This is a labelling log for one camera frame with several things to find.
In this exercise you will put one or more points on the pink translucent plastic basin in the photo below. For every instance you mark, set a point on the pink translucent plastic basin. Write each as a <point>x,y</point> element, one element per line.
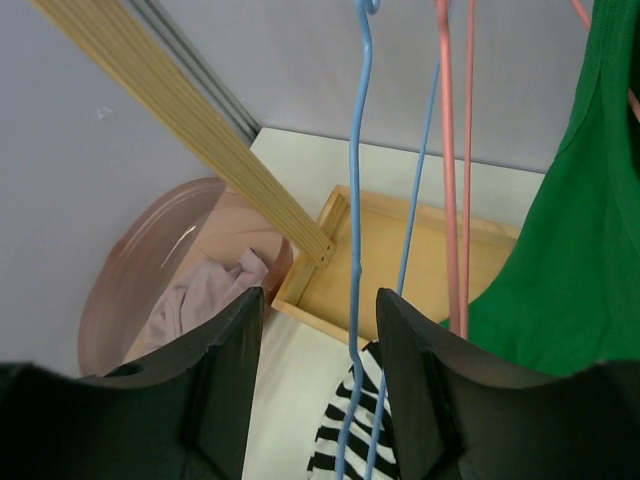
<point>198,220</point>

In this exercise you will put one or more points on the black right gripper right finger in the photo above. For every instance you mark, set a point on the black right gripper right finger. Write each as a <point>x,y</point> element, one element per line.
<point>460,412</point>

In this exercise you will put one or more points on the green tank top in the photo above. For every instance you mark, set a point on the green tank top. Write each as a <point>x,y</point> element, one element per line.
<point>568,294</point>

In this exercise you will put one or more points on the black white striped tank top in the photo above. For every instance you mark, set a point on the black white striped tank top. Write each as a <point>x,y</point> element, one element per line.
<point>322,460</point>

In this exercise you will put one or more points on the wooden clothes rack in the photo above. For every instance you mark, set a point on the wooden clothes rack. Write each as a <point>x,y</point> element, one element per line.
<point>315,291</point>

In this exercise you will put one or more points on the pink hanger of mauve top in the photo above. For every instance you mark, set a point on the pink hanger of mauve top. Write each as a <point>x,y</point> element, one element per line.
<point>457,237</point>

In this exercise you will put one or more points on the mauve tank top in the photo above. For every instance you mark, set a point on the mauve tank top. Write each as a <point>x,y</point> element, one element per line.
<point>195,297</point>

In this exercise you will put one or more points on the light blue wire hanger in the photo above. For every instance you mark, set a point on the light blue wire hanger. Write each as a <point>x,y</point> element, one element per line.
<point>364,11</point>

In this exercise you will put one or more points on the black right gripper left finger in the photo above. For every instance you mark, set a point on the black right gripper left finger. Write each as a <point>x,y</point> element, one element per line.
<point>180,412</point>

